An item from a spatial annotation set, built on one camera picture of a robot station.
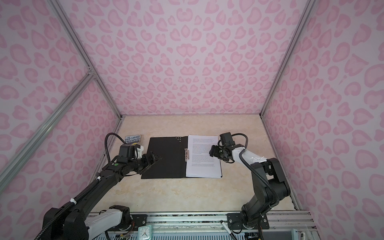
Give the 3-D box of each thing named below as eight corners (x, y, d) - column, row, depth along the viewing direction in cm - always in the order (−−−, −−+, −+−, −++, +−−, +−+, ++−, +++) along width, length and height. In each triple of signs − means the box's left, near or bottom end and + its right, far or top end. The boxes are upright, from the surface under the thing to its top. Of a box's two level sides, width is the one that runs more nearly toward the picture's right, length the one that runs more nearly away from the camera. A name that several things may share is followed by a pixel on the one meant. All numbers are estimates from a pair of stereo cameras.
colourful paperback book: (125, 145, 105) (123, 142, 102) (127, 138, 109) (125, 134, 106) (140, 145, 105) (138, 141, 102) (142, 137, 109) (141, 134, 106)
